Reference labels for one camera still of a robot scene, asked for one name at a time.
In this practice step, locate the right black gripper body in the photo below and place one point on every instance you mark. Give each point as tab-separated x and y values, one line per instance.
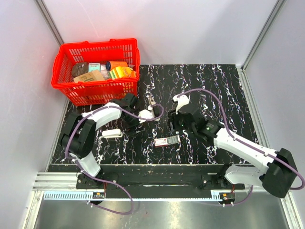
177	122

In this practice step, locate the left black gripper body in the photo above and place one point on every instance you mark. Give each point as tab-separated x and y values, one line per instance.
130	123

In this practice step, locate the red white staple box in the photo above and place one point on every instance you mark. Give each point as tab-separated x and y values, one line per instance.
166	141

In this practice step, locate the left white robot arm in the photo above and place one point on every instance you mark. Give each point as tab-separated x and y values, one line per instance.
78	135

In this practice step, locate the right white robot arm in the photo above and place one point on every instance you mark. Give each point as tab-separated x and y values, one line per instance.
273	170

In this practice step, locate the yellow orange snack box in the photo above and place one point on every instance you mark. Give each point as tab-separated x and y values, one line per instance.
122	72

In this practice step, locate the brown cardboard box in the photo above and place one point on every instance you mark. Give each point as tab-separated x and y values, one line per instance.
92	76

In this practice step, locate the pink white small box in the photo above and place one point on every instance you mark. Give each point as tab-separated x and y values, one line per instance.
104	71

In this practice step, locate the orange bottle blue cap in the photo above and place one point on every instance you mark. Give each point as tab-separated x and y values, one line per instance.
113	64

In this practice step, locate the teal white box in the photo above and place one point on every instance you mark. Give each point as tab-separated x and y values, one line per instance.
94	66

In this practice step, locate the red plastic shopping basket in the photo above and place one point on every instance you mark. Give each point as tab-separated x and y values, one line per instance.
81	94

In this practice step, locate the brown round cookie pack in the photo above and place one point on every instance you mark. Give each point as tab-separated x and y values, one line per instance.
79	69

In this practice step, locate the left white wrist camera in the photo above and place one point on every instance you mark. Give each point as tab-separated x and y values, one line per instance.
145	114

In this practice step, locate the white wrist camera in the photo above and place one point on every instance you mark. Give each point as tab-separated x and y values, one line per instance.
145	114
181	101

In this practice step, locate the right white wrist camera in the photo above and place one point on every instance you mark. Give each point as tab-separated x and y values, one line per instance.
181	101

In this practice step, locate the aluminium frame rail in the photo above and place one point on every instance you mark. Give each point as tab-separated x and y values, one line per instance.
74	181

